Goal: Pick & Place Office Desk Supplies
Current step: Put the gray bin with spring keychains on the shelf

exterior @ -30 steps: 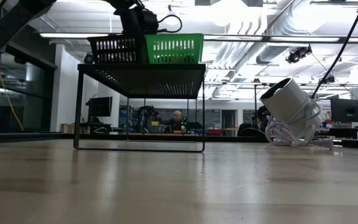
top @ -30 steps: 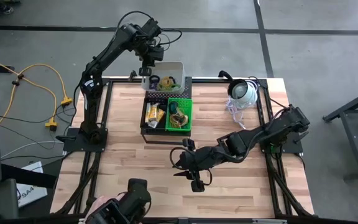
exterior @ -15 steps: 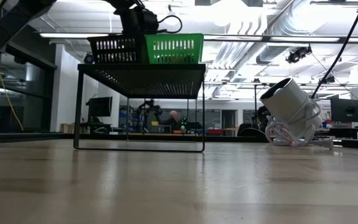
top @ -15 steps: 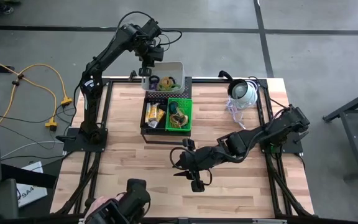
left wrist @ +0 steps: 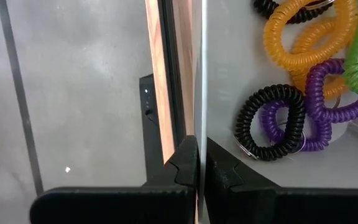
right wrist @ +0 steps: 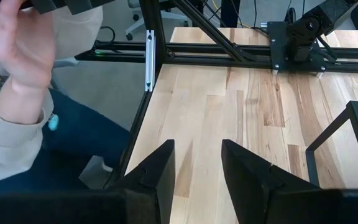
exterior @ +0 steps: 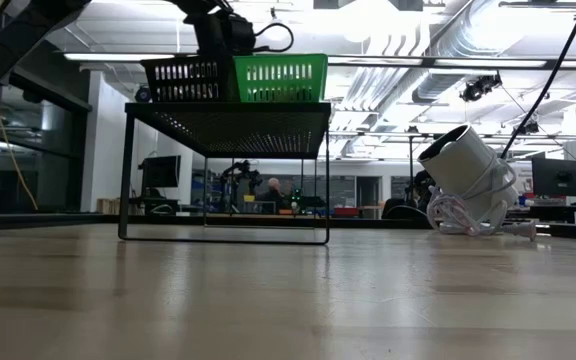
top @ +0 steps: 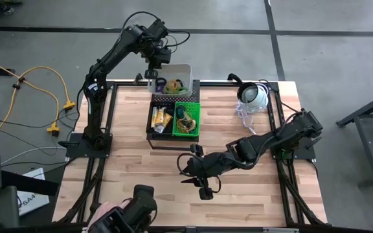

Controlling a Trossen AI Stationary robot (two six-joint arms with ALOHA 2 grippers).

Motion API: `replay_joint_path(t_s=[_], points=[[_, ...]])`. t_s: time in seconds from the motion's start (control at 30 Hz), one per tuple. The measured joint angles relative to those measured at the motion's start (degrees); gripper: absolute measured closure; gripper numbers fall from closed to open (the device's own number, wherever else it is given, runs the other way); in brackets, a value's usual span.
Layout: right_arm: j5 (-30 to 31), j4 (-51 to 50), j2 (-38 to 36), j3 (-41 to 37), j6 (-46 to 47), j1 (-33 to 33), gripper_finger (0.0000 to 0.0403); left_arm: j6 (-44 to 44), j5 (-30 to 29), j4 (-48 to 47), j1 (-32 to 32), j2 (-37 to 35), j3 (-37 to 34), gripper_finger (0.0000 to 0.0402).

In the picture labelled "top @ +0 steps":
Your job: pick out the black perforated metal monitor stand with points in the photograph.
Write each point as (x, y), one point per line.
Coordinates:
(195, 94)

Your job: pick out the small yellow white pack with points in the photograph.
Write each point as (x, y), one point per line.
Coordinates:
(154, 116)

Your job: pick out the black background robot device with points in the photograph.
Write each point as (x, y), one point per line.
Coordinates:
(141, 202)

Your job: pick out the green coil wristband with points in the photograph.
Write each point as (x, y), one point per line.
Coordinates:
(181, 91)

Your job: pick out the white desk lamp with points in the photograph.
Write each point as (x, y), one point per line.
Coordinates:
(253, 97)

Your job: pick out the black metal rig frame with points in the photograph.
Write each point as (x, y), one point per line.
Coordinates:
(285, 181)

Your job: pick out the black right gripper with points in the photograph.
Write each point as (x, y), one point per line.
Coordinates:
(209, 163)

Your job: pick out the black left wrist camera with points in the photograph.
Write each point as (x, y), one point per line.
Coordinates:
(161, 29)

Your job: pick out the orange coil wristband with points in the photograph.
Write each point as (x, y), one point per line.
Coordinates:
(173, 85)

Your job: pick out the black slotted basket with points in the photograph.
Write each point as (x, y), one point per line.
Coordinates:
(150, 129)

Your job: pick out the purple coil wristband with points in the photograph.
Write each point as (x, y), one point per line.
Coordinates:
(159, 89)

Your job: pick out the person's shoe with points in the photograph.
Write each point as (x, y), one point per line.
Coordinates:
(5, 9)

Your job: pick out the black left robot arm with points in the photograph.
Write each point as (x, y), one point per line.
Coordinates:
(96, 97)

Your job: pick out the black coil wristband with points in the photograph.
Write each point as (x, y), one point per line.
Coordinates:
(182, 82)
(157, 81)

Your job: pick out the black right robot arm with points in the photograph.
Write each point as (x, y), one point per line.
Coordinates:
(270, 140)

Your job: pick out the white plastic bin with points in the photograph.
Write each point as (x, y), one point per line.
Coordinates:
(176, 71)

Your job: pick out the person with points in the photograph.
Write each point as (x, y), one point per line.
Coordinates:
(104, 208)

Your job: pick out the black loop item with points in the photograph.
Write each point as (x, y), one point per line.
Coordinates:
(180, 111)

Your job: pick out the yellow crayon pack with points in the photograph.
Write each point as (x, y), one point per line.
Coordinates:
(166, 118)

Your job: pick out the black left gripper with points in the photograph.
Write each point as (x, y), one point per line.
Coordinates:
(157, 58)

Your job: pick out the green plastic basket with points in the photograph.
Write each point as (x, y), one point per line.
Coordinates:
(194, 110)

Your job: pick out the white cardboard box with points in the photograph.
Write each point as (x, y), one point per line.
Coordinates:
(32, 194)

